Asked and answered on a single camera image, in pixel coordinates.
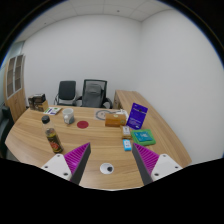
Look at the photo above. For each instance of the white mug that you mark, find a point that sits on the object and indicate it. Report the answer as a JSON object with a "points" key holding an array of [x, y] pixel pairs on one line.
{"points": [[68, 115]]}

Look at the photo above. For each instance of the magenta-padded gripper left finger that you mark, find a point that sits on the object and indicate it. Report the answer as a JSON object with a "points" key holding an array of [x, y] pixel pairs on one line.
{"points": [[75, 160]]}

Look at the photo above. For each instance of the green flat box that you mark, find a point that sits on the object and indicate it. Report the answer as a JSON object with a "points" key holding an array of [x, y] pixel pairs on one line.
{"points": [[143, 136]]}

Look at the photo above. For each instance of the black armchair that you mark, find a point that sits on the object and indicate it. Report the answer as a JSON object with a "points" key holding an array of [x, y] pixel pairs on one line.
{"points": [[5, 130]]}

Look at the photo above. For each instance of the white paper sheet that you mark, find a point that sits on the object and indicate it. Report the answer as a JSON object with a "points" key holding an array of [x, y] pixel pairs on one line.
{"points": [[121, 111]]}

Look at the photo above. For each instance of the purple package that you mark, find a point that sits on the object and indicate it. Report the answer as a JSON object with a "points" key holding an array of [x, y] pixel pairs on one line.
{"points": [[137, 115]]}

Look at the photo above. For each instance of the black mesh office chair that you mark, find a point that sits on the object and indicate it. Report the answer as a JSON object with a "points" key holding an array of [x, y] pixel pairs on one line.
{"points": [[104, 88]]}

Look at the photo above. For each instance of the flat round red coaster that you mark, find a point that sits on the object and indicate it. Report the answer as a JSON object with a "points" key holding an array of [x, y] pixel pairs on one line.
{"points": [[82, 125]]}

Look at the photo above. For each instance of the grey backpack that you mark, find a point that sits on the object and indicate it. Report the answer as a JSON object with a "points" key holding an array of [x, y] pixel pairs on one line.
{"points": [[91, 95]]}

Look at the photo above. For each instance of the white green purple leaflet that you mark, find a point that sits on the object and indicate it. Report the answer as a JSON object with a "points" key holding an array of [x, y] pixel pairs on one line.
{"points": [[52, 110]]}

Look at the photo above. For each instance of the black visitor chair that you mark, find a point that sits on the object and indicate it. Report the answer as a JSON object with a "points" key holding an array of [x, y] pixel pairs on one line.
{"points": [[66, 90]]}

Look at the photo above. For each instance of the small tan box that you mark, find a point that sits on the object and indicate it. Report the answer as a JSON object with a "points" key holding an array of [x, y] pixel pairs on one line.
{"points": [[126, 131]]}

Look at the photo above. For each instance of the small blue box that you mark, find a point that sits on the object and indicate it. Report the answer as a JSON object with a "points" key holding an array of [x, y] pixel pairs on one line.
{"points": [[127, 144]]}

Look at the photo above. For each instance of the clear drink bottle black cap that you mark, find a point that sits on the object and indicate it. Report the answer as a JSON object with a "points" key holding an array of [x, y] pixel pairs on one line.
{"points": [[53, 136]]}

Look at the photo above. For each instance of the wooden shelf cabinet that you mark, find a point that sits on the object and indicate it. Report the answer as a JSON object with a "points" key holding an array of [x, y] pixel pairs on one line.
{"points": [[15, 100]]}

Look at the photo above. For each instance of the orange wooden box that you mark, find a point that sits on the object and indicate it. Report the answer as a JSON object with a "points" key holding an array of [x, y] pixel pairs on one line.
{"points": [[115, 120]]}

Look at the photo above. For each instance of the dark brown carton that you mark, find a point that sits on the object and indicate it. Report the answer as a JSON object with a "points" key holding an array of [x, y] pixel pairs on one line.
{"points": [[36, 98]]}

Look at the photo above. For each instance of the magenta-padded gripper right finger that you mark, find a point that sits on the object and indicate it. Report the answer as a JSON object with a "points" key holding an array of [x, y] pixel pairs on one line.
{"points": [[148, 160]]}

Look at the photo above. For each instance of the wooden side desk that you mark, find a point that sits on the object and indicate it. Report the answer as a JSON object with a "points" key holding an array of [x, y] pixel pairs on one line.
{"points": [[125, 98]]}

